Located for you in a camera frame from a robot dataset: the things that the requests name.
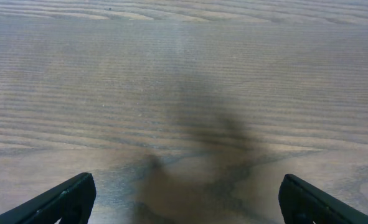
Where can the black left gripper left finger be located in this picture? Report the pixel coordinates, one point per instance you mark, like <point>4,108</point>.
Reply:
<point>69,202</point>

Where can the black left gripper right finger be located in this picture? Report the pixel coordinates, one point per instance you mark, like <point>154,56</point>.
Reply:
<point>302,203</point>

